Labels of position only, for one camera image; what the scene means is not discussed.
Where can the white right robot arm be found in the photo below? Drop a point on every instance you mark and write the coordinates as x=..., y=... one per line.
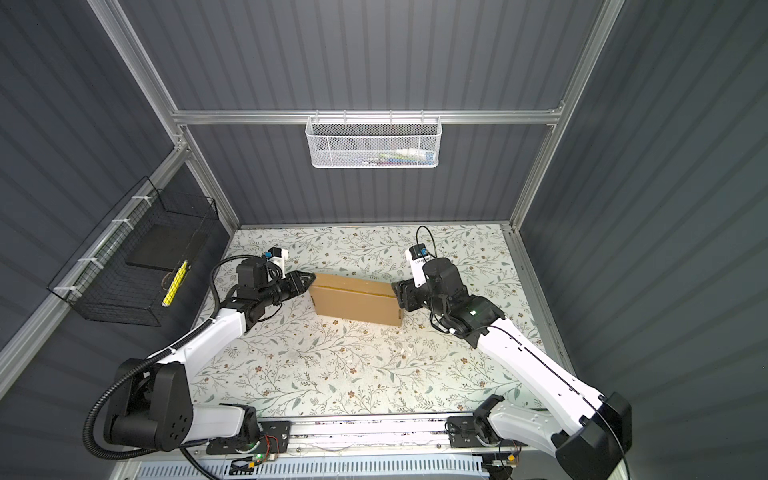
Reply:
x=587, y=432

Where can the items in white basket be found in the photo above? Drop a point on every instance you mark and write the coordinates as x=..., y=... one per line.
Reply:
x=401, y=157

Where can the aluminium horizontal frame bar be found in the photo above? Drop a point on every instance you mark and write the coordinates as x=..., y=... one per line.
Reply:
x=301, y=117

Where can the aluminium frame corner post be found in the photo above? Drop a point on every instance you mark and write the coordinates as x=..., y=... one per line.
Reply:
x=126, y=41

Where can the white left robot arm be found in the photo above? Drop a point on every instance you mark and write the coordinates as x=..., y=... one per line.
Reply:
x=149, y=406

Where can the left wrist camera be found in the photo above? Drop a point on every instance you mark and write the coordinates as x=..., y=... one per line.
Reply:
x=279, y=257

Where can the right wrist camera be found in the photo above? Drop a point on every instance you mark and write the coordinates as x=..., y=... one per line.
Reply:
x=417, y=256

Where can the aluminium right corner post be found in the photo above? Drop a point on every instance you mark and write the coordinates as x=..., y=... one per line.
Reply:
x=594, y=45

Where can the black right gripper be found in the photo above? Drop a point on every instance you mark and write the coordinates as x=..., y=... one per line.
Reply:
x=406, y=294

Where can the white wire mesh basket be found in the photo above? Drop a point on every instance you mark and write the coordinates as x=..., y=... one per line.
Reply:
x=339, y=146

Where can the brown cardboard box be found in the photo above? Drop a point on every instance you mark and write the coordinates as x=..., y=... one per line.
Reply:
x=355, y=299

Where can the black wire mesh basket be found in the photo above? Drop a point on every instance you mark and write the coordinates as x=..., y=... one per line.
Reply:
x=123, y=276

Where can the yellow marker pen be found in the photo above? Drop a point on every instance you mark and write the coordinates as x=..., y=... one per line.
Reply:
x=175, y=284

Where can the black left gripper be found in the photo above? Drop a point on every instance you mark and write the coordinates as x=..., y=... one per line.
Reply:
x=295, y=285

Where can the white vented cable duct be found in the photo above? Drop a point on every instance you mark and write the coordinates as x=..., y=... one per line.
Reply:
x=353, y=467

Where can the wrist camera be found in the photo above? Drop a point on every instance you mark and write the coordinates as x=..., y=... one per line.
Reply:
x=279, y=257
x=417, y=256

